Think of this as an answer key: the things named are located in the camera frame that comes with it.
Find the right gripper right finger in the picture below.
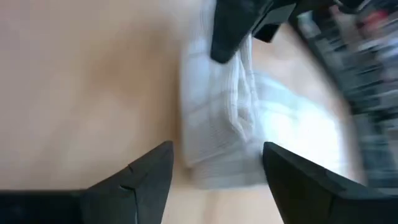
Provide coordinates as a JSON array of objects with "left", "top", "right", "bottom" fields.
[{"left": 262, "top": 141, "right": 398, "bottom": 224}]

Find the white plaid towel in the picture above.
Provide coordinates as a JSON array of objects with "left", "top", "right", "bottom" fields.
[{"left": 178, "top": 0, "right": 346, "bottom": 190}]

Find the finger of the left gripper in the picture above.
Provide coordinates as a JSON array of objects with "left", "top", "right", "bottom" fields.
[
  {"left": 252, "top": 2, "right": 298, "bottom": 44},
  {"left": 210, "top": 0, "right": 268, "bottom": 65}
]

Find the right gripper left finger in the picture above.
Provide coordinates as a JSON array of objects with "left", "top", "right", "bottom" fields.
[{"left": 0, "top": 140, "right": 174, "bottom": 224}]

